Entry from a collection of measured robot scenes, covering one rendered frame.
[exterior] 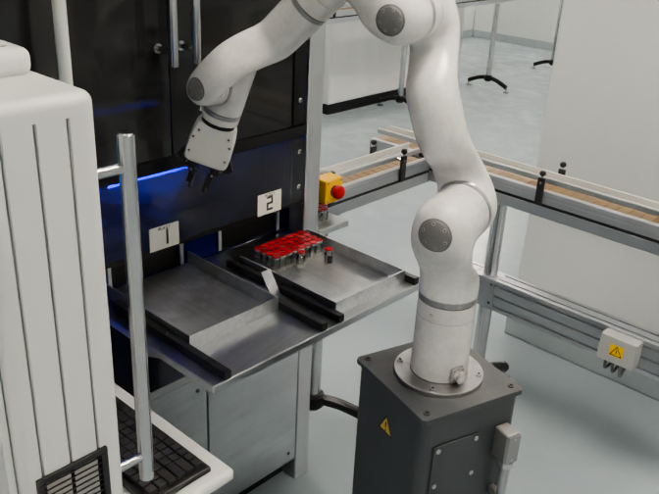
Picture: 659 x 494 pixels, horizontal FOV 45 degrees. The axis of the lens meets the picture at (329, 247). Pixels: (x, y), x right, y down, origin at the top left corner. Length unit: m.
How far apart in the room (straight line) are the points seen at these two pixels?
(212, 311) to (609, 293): 1.92
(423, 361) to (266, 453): 1.00
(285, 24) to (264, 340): 0.67
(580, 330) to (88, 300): 1.95
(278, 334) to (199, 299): 0.25
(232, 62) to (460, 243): 0.57
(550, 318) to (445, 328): 1.23
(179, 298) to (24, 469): 0.81
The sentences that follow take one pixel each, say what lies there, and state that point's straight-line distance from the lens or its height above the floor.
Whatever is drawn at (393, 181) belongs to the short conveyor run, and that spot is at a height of 0.89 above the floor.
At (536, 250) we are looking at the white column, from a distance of 3.47.
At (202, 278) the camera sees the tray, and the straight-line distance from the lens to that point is 2.03.
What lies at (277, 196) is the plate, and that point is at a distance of 2.14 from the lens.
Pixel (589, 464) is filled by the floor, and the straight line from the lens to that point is 3.02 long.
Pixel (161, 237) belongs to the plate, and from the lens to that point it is 1.92.
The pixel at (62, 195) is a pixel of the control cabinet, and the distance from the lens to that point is 1.08.
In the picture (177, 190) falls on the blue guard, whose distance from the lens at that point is 1.92.
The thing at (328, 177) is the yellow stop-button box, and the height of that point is 1.03.
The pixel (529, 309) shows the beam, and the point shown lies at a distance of 2.84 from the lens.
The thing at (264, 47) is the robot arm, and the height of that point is 1.50.
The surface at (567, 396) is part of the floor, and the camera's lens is 3.34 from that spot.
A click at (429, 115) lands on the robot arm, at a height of 1.42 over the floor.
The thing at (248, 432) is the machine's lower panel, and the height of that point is 0.30.
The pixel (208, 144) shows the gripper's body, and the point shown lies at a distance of 1.78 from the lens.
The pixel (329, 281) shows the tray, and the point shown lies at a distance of 2.02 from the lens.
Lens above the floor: 1.80
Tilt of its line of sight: 25 degrees down
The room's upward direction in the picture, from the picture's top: 3 degrees clockwise
